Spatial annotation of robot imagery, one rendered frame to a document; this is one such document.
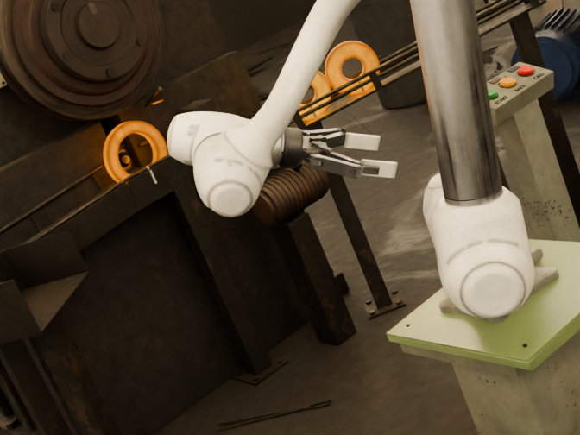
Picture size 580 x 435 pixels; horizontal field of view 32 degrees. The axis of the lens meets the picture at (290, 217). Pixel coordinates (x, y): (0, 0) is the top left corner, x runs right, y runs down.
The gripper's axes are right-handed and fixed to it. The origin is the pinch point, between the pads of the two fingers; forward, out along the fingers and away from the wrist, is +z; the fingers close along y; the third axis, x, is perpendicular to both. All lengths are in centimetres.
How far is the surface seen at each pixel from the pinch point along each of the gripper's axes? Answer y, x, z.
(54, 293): 36, 56, -60
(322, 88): 94, 17, 10
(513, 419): -24, 44, 30
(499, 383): -22, 37, 26
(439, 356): -17.6, 33.8, 14.6
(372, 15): 321, 47, 86
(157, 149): 86, 38, -36
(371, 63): 94, 8, 22
